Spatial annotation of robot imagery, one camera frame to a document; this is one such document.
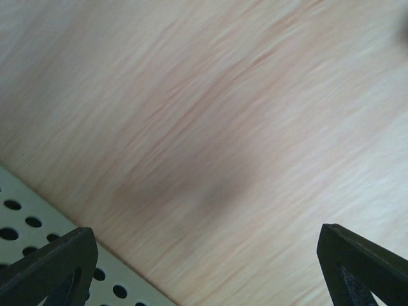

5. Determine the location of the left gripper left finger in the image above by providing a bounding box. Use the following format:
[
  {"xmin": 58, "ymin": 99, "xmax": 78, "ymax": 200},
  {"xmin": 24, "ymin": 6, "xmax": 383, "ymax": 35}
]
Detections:
[{"xmin": 1, "ymin": 227, "xmax": 98, "ymax": 305}]

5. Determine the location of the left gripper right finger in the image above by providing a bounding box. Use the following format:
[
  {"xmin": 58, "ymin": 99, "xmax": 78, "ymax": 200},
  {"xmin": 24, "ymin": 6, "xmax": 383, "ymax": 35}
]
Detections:
[{"xmin": 317, "ymin": 224, "xmax": 407, "ymax": 305}]

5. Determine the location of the green perforated plastic basket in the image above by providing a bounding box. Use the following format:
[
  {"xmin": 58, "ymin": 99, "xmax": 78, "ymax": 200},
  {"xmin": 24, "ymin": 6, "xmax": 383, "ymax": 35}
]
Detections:
[{"xmin": 1, "ymin": 168, "xmax": 173, "ymax": 306}]

